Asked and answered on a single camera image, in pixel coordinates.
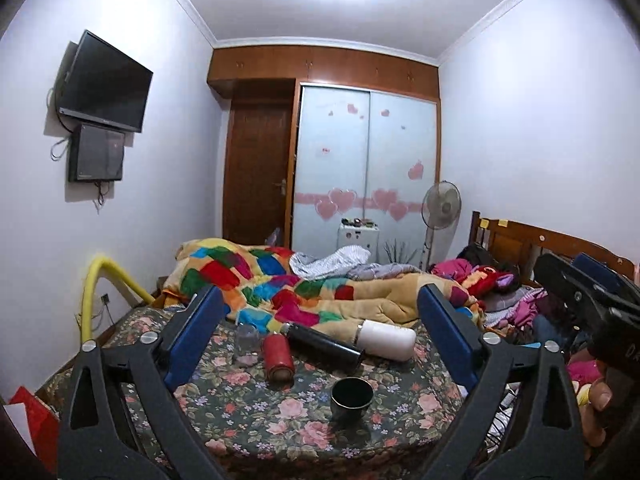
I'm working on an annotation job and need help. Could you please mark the striped grey cloth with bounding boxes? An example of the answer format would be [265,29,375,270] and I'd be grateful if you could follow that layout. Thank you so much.
[290,245,372,279]

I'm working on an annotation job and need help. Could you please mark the colourful patchwork quilt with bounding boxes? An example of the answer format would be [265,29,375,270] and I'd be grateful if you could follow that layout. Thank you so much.
[164,237,482,335]

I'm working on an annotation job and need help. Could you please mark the white bottle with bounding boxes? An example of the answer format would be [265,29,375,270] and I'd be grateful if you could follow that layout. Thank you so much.
[357,319,418,362]

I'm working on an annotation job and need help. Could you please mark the floral bed sheet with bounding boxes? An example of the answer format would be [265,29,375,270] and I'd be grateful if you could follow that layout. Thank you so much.
[37,304,483,480]

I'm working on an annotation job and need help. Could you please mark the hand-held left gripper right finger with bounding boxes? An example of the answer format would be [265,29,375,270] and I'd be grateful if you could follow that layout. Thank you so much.
[416,282,587,480]

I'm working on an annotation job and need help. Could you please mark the person's right hand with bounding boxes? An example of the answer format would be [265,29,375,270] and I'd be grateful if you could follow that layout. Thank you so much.
[585,380,621,453]

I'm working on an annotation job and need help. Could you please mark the dried twig decoration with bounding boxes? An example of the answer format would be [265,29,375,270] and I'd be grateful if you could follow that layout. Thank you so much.
[381,239,417,264]

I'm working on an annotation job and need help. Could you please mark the brown wooden door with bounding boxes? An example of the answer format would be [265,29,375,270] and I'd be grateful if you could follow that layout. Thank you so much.
[223,80,297,250]

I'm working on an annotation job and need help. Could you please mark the red cylindrical bottle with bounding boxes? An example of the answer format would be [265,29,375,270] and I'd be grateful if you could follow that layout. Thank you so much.
[262,332,296,386]

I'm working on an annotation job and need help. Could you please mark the pink cloth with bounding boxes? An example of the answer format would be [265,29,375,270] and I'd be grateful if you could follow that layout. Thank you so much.
[566,349,608,387]

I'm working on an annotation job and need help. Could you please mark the wooden wardrobe with glass doors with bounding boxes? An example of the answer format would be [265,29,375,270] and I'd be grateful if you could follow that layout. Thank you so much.
[207,45,442,267]

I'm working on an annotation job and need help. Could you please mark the pile of clothes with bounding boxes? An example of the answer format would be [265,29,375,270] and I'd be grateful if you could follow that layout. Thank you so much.
[431,244,591,348]

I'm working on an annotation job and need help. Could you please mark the red paper bag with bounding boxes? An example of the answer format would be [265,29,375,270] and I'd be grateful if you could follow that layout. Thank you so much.
[9,385,62,477]

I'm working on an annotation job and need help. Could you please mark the wall-mounted black television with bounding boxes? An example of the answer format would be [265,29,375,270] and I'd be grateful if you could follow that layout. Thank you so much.
[56,30,154,134]

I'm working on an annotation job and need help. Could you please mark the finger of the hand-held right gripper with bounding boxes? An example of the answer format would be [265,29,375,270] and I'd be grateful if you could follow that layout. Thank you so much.
[571,252,640,307]
[534,252,617,333]

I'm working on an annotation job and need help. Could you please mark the black cup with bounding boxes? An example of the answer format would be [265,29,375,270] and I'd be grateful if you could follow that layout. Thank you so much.
[330,377,375,423]

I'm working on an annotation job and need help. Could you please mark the red plush toy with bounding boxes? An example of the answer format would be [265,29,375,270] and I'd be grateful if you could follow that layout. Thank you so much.
[464,264,517,297]

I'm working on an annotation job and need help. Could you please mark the standing electric fan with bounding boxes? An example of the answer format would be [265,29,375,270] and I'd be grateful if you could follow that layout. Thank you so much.
[420,180,462,272]

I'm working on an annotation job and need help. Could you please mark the black thermos bottle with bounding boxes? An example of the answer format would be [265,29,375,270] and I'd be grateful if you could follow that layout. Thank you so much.
[280,322,365,372]

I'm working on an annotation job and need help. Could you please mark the white small cabinet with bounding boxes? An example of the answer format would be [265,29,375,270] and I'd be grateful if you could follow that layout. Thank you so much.
[337,222,381,252]

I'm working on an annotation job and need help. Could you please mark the wooden headboard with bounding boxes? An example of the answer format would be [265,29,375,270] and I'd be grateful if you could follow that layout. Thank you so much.
[469,210,637,288]

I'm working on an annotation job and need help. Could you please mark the yellow foam pipe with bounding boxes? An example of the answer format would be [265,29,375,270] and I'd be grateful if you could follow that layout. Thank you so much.
[79,254,155,350]

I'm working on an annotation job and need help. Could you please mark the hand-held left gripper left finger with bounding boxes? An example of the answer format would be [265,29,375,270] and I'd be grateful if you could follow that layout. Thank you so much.
[57,285,231,480]

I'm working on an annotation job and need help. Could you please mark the white cable loop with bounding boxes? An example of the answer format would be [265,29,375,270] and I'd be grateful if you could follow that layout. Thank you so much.
[50,132,72,162]

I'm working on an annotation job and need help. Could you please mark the black wall-mounted box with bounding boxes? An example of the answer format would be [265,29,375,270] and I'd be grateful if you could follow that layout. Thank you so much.
[68,123,127,184]

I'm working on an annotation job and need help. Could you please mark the clear glass cup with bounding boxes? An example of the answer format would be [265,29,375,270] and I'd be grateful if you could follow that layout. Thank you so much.
[234,323,261,366]

